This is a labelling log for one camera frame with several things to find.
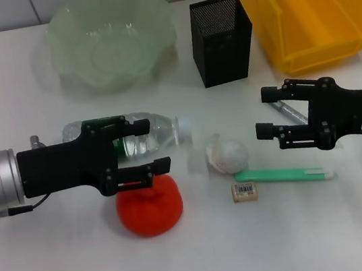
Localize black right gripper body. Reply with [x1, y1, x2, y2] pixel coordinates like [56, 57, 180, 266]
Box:
[303, 71, 362, 153]

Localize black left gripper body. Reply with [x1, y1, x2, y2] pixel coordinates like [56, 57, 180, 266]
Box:
[12, 117, 125, 210]

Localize clear green-label water bottle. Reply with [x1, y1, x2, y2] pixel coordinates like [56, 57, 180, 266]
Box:
[59, 104, 195, 174]

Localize white paper ball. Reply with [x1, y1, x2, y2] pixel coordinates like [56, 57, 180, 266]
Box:
[204, 129, 253, 178]

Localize green utility knife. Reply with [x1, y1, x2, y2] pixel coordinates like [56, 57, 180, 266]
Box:
[233, 156, 338, 195]

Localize red-orange toy orange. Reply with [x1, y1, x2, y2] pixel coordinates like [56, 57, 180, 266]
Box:
[111, 171, 188, 243]

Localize beige barcode eraser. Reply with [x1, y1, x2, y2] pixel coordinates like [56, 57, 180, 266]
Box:
[231, 180, 259, 203]

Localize silver glitter pen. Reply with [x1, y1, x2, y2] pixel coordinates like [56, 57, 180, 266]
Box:
[266, 95, 310, 129]

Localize black mesh pen holder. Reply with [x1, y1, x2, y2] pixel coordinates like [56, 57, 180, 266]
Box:
[184, 0, 261, 90]

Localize pale green glass fruit bowl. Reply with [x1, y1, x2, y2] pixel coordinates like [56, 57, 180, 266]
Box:
[41, 0, 185, 102]

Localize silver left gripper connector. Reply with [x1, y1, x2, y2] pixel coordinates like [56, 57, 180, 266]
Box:
[29, 133, 47, 150]

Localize yellow plastic bin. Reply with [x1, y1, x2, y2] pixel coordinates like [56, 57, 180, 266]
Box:
[238, 0, 362, 82]

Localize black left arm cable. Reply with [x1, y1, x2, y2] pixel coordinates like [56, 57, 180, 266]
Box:
[0, 192, 53, 224]

